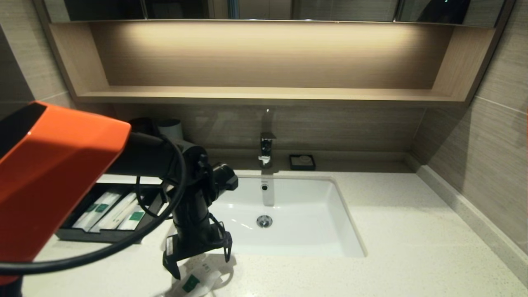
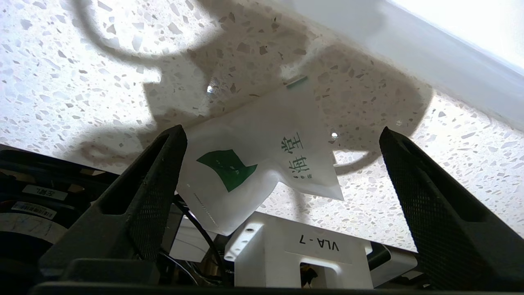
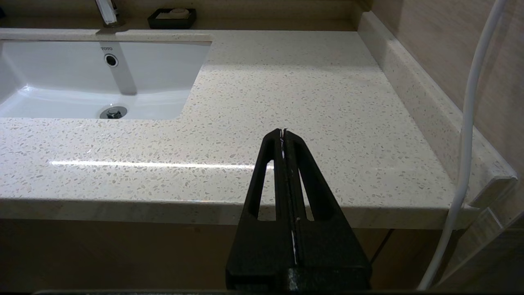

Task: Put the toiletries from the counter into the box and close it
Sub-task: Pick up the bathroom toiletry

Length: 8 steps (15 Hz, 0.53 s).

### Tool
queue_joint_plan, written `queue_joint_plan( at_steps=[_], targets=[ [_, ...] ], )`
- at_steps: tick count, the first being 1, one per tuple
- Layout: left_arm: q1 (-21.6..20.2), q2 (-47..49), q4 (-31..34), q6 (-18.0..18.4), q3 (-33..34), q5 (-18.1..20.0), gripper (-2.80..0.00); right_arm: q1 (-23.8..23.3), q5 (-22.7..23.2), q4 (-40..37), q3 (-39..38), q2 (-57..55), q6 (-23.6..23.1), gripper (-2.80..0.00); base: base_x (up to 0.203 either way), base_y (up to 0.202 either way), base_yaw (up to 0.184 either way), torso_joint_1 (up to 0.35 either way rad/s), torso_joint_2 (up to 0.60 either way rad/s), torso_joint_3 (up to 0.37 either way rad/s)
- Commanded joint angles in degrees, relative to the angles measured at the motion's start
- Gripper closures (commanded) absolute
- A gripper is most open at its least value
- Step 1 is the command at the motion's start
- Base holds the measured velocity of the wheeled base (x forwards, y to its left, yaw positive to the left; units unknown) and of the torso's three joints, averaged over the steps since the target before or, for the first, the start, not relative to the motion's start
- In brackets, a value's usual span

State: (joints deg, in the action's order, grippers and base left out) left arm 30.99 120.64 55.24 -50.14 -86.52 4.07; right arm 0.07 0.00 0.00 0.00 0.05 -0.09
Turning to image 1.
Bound small square frosted packet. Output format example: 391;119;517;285
165;255;232;297

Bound slim long toothbrush packet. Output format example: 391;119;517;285
89;192;124;231

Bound black pull-out drawer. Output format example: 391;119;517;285
56;184;166;244

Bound wide long frosted packet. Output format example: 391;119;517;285
73;191;113;230

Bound flat white green-label sachet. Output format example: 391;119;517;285
119;206;147;230

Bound long white stick packet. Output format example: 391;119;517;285
111;198;143;230
97;192;137;231

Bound white sink basin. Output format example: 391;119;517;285
162;174;367;258

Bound black soap dish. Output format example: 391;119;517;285
289;154;316;171

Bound chrome faucet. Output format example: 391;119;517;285
258;108;278;168

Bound grey cup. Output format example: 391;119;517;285
158;119;184;141

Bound black cup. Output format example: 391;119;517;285
129;118;159;134

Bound mirror cabinet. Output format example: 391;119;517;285
43;0;514;28

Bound wooden wall niche shelf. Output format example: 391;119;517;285
35;19;497;106

